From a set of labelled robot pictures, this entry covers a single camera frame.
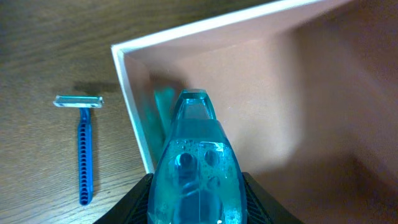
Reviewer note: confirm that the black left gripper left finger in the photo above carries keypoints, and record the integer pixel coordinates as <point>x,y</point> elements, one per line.
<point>132,208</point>

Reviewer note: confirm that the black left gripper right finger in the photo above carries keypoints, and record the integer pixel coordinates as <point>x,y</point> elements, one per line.
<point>262,207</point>

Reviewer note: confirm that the teal Listerine mouthwash bottle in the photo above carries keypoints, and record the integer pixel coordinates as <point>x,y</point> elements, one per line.
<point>198,178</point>

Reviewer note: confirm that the blue disposable razor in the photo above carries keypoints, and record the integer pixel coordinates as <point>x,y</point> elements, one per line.
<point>84,140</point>

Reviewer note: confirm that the pink open cardboard box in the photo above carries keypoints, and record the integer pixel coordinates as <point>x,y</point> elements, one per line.
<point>306,92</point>

